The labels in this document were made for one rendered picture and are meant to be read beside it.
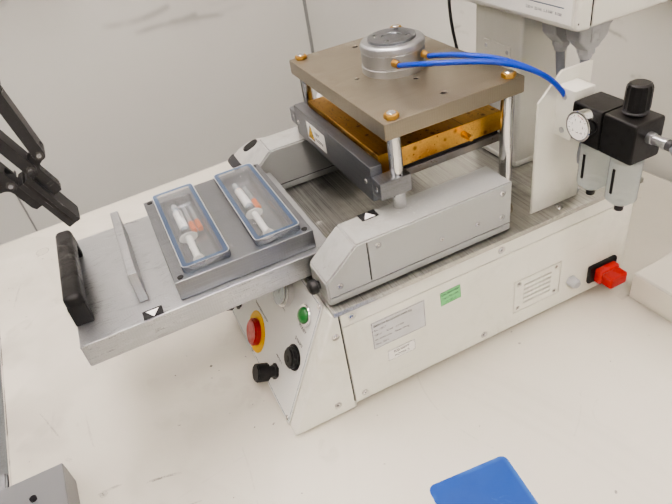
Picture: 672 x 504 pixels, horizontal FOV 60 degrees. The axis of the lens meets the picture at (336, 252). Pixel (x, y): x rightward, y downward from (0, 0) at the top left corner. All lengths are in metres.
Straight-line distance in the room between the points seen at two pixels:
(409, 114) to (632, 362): 0.45
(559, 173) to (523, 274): 0.14
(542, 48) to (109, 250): 0.61
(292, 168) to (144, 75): 1.39
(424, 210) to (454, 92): 0.13
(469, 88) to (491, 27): 0.19
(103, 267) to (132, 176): 1.56
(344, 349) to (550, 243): 0.31
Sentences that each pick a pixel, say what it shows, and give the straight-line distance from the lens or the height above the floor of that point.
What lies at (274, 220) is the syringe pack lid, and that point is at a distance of 0.68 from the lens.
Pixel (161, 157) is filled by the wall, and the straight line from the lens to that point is 2.31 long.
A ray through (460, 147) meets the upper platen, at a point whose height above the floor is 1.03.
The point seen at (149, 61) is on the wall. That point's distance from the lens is 2.20.
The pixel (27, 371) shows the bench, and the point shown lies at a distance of 1.04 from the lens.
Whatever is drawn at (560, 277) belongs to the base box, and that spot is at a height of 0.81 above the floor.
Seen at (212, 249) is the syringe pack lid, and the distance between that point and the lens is 0.66.
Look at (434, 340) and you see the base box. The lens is 0.77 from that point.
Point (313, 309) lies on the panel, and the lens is 0.69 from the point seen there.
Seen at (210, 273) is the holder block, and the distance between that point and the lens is 0.65.
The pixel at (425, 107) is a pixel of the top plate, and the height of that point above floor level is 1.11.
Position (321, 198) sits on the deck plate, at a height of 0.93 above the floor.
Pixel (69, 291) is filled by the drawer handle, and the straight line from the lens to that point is 0.68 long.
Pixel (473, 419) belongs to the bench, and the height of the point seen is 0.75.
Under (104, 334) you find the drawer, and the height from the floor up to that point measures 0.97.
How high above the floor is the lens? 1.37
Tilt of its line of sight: 37 degrees down
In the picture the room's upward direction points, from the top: 10 degrees counter-clockwise
